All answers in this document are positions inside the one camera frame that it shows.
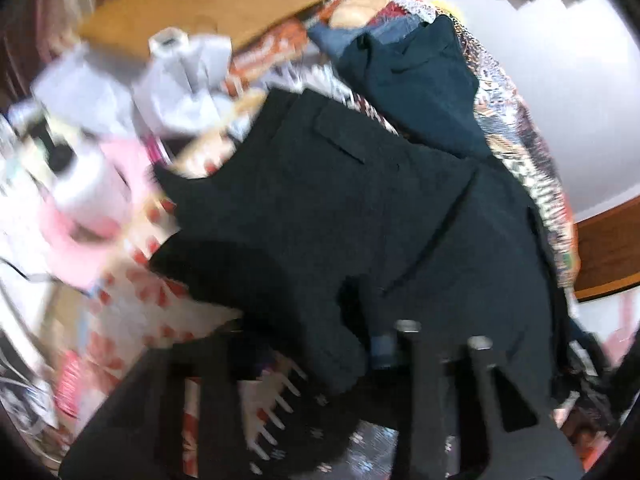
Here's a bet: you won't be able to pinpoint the wooden lap desk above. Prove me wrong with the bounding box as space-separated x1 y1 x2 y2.
77 0 341 61

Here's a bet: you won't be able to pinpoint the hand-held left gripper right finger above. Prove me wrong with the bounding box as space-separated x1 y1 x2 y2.
371 320 586 480

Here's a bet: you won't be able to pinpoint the black pants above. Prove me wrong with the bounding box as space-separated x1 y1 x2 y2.
150 87 571 411

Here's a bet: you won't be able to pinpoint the patchwork quilt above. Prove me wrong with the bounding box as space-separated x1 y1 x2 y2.
50 0 583 480

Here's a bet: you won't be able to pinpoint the pink cloth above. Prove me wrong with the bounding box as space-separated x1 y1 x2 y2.
40 140 157 287

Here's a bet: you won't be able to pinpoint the white cylindrical object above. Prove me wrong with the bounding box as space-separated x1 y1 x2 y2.
54 144 127 227

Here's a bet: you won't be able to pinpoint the blue jeans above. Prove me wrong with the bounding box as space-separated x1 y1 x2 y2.
306 22 421 58

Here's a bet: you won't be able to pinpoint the dark teal folded pants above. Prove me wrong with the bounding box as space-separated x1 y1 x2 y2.
340 15 493 158

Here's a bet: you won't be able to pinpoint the white wardrobe door with hearts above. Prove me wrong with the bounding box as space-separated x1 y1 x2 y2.
575 300 640 363

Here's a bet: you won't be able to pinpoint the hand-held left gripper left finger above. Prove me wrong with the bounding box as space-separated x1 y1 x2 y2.
60 330 262 480

